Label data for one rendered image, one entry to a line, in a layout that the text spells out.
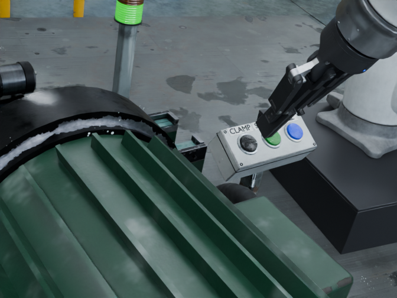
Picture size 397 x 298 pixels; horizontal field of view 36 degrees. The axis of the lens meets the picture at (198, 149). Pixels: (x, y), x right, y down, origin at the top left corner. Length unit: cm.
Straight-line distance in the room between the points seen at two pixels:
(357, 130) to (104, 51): 79
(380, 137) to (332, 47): 63
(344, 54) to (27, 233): 50
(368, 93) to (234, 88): 51
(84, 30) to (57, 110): 155
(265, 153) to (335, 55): 27
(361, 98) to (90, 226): 106
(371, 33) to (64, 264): 49
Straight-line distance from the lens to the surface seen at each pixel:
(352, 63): 76
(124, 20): 139
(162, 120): 126
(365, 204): 119
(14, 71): 113
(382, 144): 136
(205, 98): 163
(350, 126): 137
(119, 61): 144
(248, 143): 95
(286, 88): 80
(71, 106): 38
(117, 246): 31
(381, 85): 131
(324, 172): 124
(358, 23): 72
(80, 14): 354
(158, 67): 175
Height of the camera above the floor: 156
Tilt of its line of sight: 33 degrees down
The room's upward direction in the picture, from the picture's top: 11 degrees clockwise
